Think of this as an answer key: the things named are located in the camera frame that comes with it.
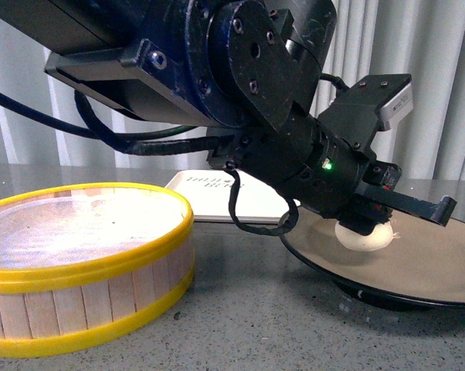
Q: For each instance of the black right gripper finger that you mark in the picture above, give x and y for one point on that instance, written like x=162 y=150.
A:
x=438 y=213

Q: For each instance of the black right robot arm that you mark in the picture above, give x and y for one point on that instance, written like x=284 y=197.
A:
x=242 y=80

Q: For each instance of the bamboo steamer with yellow rims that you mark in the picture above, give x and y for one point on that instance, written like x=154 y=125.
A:
x=55 y=310

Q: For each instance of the grey pleated curtain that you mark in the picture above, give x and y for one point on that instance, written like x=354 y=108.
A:
x=423 y=38

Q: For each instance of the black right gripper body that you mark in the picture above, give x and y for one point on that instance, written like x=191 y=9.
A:
x=319 y=162

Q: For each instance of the beige plate with black rim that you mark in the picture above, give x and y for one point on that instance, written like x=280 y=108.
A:
x=424 y=266

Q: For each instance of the white steamer liner cloth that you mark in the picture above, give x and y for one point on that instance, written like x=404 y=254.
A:
x=68 y=230

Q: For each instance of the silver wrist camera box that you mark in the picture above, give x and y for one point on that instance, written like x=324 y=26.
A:
x=396 y=109

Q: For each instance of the white steamed bun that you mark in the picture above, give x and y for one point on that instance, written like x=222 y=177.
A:
x=379 y=238

